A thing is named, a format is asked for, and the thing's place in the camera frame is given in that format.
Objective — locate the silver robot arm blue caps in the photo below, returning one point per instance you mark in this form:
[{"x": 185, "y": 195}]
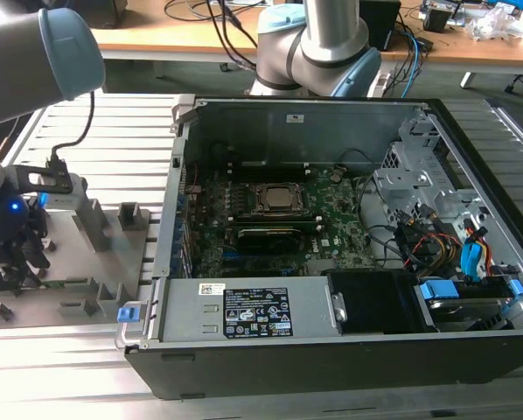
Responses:
[{"x": 25, "y": 65}]

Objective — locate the grey parts rack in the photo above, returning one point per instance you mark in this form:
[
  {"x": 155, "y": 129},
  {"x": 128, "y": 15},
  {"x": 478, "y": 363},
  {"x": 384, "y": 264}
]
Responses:
[{"x": 91, "y": 271}]

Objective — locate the blue case latch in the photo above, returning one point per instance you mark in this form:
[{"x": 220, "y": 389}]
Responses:
[{"x": 128, "y": 315}]

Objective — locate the grey power supply unit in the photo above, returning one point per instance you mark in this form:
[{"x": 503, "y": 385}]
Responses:
[{"x": 191, "y": 306}]

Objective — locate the white barcode sticker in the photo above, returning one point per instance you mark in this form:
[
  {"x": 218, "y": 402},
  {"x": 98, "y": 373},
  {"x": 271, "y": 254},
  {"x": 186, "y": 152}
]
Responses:
[{"x": 211, "y": 289}]

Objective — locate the black label sticker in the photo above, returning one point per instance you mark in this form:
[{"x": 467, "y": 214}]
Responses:
[{"x": 256, "y": 312}]

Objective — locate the large black box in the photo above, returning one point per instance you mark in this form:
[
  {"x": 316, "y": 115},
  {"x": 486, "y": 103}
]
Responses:
[{"x": 113, "y": 13}]

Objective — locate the black graphics card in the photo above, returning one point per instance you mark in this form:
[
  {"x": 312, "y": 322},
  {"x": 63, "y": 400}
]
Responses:
[{"x": 268, "y": 240}]

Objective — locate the wooden desk white legs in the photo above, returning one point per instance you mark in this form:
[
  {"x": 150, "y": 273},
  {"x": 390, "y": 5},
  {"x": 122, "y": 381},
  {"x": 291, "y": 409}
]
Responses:
[{"x": 156, "y": 39}]

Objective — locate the silver CPU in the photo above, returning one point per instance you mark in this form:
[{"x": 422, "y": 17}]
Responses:
[{"x": 281, "y": 197}]

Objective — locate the open black PC case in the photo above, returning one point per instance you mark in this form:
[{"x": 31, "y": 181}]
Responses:
[{"x": 287, "y": 372}]

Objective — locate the coin cell battery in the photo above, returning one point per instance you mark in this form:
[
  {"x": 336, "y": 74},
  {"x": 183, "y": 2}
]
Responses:
[{"x": 336, "y": 177}]

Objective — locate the green motherboard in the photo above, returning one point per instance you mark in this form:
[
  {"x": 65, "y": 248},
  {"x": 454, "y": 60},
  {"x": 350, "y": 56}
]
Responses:
[{"x": 344, "y": 219}]

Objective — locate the black plastic drive cover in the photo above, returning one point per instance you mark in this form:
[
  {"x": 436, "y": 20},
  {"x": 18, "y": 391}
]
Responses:
[{"x": 375, "y": 302}]

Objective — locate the metal drive cage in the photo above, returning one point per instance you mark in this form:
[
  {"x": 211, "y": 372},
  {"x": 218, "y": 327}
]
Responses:
[{"x": 401, "y": 179}]

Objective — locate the white power strip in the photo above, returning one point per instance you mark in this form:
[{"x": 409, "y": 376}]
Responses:
[{"x": 380, "y": 83}]

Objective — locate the black desktop device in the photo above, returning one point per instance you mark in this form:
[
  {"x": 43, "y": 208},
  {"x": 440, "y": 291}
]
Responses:
[{"x": 379, "y": 22}]

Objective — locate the hard disk blue carrier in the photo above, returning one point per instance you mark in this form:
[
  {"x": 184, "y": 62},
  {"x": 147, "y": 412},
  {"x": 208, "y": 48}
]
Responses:
[{"x": 458, "y": 308}]

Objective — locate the small black box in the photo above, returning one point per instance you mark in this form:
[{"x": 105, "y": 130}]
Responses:
[{"x": 436, "y": 21}]

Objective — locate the clear plastic bag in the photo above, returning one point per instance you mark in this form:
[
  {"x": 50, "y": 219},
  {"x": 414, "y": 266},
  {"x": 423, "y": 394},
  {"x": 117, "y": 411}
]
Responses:
[{"x": 493, "y": 22}]

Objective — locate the blue box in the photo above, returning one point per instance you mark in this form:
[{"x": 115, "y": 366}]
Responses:
[{"x": 515, "y": 3}]

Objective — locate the silver wrist camera black mount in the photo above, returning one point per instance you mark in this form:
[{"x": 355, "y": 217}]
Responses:
[{"x": 56, "y": 192}]

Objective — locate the white sticker on case wall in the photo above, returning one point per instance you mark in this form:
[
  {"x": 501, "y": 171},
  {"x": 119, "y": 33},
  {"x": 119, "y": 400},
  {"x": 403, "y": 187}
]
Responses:
[{"x": 295, "y": 118}]

